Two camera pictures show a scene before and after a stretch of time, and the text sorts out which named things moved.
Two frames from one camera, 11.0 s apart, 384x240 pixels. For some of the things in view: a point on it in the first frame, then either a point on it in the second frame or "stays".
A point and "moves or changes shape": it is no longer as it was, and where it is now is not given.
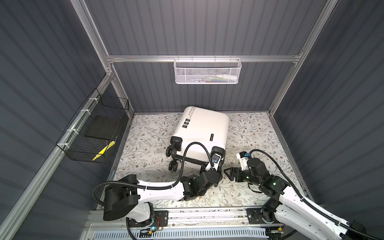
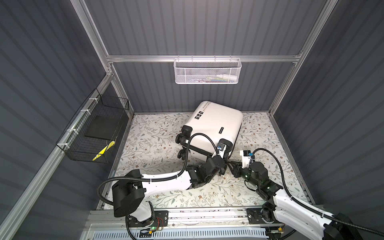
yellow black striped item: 107,147 stays
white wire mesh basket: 207,70 stays
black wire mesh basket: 91,135 stays
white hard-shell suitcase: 198,125 moves or changes shape
